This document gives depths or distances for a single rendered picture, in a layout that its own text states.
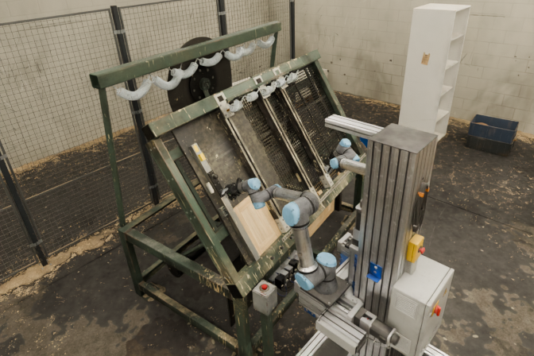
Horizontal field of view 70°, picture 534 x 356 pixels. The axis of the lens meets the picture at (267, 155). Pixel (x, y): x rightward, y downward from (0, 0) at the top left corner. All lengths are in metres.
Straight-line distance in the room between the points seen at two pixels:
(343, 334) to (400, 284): 0.43
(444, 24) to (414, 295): 4.42
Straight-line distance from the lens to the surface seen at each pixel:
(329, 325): 2.43
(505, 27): 7.29
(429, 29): 6.12
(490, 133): 6.61
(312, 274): 2.24
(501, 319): 4.08
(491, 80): 7.48
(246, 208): 2.87
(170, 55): 3.12
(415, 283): 2.34
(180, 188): 2.54
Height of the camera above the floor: 2.87
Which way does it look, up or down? 28 degrees down
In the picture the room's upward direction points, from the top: 3 degrees counter-clockwise
